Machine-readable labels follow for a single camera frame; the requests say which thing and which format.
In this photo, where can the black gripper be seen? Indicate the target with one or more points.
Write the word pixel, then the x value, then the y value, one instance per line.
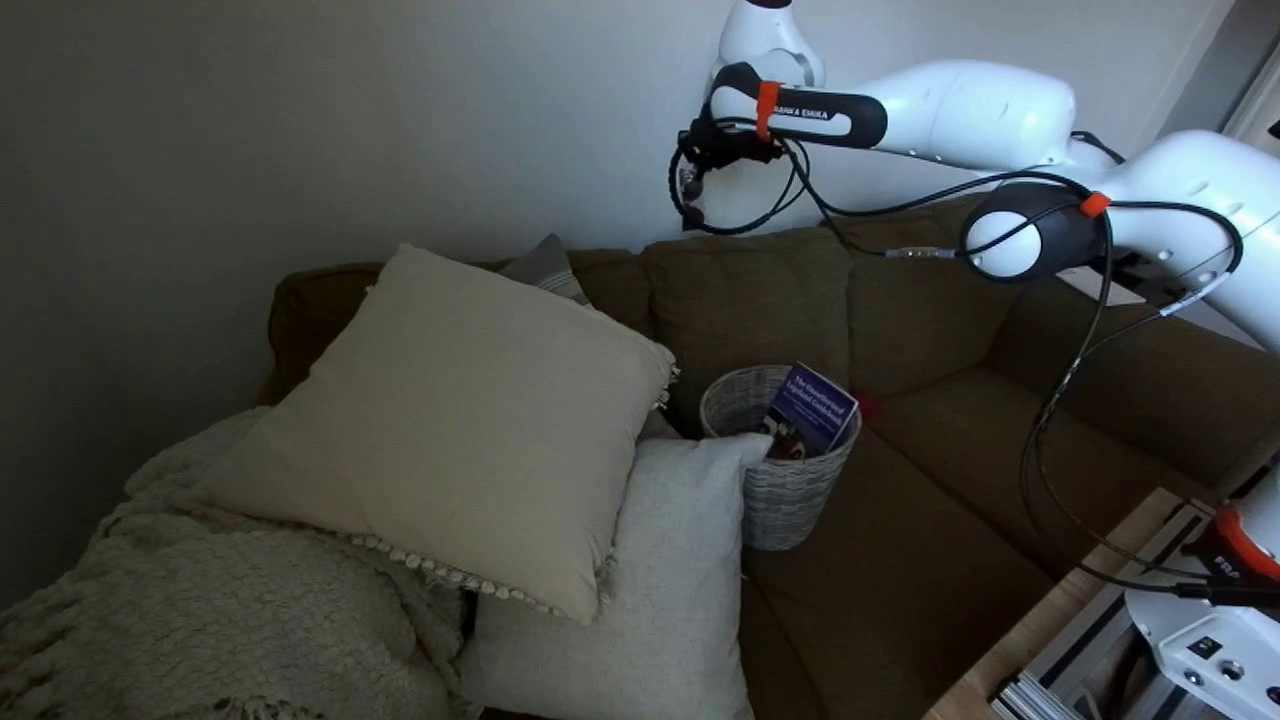
pixel 735 143

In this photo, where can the grey woven basket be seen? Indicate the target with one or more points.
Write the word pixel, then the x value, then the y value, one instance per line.
pixel 791 503

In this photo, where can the small grey pillow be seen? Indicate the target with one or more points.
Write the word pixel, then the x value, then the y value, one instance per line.
pixel 548 269

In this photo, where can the purple box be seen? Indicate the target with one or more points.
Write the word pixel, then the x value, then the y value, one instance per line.
pixel 815 404

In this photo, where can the small red object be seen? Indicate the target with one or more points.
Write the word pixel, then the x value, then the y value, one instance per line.
pixel 870 404

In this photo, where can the large cream tasselled pillow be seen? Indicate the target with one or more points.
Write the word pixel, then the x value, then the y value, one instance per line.
pixel 464 427

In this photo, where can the white textured pillow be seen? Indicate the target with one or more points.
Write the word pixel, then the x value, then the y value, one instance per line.
pixel 654 586

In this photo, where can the brown fabric sofa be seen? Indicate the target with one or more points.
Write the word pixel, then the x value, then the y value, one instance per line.
pixel 906 561

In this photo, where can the light wooden board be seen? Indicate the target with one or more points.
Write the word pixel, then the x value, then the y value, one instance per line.
pixel 1055 601

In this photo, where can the grey knitted blanket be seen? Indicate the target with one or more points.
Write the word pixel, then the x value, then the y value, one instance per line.
pixel 200 601

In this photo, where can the aluminium frame stand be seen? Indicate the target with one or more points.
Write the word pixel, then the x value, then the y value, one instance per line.
pixel 1064 666

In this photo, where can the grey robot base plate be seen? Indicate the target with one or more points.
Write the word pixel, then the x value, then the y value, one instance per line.
pixel 1206 655

